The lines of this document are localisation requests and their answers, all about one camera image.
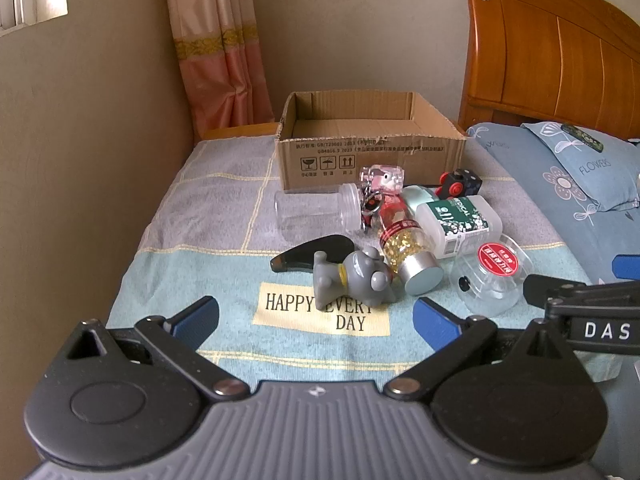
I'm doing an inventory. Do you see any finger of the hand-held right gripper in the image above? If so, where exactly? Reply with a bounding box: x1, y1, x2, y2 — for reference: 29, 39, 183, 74
522, 274, 590, 311
612, 255, 640, 281

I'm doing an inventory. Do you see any blue floral pillow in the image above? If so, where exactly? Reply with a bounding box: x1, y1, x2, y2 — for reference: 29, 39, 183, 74
520, 120, 640, 213

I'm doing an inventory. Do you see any blue floral bed sheet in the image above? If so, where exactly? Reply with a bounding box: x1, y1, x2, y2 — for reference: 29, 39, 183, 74
465, 121, 640, 286

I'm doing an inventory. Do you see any wooden bedside table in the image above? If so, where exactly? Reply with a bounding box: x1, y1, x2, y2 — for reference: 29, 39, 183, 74
200, 119, 468, 142

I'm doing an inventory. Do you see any cardboard box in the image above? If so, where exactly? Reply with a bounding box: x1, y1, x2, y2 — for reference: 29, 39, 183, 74
274, 91, 468, 192

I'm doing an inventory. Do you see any dark floral hair clip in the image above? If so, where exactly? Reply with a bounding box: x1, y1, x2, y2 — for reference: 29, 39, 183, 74
560, 122, 606, 153

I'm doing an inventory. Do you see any pink beige curtain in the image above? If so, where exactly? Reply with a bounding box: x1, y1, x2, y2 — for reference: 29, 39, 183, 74
164, 0, 275, 138

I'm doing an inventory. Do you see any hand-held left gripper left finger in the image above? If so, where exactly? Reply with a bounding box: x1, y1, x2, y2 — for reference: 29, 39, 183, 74
65, 296, 251, 403

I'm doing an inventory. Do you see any checked printed cloth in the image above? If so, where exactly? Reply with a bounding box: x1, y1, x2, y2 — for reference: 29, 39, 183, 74
102, 137, 621, 382

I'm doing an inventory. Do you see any black curved plastic piece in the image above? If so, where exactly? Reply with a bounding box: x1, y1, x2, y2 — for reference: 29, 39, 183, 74
271, 234, 355, 276

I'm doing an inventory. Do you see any gold capsule bottle silver cap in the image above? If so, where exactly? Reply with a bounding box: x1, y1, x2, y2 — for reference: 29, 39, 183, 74
377, 217, 446, 296

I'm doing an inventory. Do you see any pink clear cube keychain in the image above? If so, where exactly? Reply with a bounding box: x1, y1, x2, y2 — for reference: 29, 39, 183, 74
359, 164, 405, 196

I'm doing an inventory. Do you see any clear plastic jar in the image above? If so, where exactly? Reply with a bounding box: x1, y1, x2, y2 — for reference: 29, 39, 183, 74
274, 182, 363, 243

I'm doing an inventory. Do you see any wooden bed headboard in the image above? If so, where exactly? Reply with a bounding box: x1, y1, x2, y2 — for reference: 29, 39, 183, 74
457, 0, 640, 143

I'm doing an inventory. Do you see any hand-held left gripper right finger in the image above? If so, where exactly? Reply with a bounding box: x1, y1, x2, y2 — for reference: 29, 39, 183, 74
384, 297, 581, 403

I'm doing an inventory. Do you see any black red button fidget cube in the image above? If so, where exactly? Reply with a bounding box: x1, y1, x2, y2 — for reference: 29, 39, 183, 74
434, 169, 483, 200

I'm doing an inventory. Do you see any red black keychain charm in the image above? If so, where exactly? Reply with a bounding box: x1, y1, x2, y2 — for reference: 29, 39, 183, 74
361, 190, 384, 232

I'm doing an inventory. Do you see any grey dog toy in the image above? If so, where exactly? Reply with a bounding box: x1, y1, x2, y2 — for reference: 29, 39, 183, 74
312, 246, 401, 313

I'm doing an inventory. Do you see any clear round container red label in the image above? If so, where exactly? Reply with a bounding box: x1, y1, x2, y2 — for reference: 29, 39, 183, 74
450, 234, 535, 317

